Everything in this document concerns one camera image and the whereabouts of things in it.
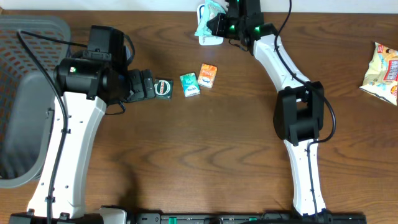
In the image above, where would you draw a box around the orange tissue pack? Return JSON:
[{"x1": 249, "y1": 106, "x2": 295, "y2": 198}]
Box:
[{"x1": 197, "y1": 63, "x2": 218, "y2": 88}]

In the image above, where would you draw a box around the teal wrapper pack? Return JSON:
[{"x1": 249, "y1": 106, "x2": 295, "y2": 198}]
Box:
[{"x1": 195, "y1": 0, "x2": 226, "y2": 37}]

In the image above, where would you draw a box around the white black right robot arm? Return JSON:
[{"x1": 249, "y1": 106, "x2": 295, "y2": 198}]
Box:
[{"x1": 207, "y1": 0, "x2": 325, "y2": 222}]

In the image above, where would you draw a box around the grey plastic mesh basket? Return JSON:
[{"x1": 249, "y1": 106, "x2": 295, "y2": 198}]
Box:
[{"x1": 1, "y1": 16, "x2": 71, "y2": 189}]

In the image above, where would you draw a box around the white barcode scanner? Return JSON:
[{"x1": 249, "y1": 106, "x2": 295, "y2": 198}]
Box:
[{"x1": 197, "y1": 3, "x2": 224, "y2": 46}]

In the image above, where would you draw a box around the green Zam-Buk box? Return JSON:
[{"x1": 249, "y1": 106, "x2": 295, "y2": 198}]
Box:
[{"x1": 154, "y1": 79, "x2": 174, "y2": 100}]

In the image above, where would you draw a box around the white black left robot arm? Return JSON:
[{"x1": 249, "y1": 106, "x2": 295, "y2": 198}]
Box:
[{"x1": 9, "y1": 26, "x2": 155, "y2": 224}]

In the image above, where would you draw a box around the white blue snack bag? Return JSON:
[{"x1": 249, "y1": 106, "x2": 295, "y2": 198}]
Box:
[{"x1": 360, "y1": 42, "x2": 397, "y2": 106}]

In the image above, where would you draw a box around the teal tissue pack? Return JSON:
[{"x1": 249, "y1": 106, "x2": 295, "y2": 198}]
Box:
[{"x1": 180, "y1": 73, "x2": 200, "y2": 97}]

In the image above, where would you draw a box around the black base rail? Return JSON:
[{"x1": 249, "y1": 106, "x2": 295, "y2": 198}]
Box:
[{"x1": 127, "y1": 212, "x2": 367, "y2": 224}]

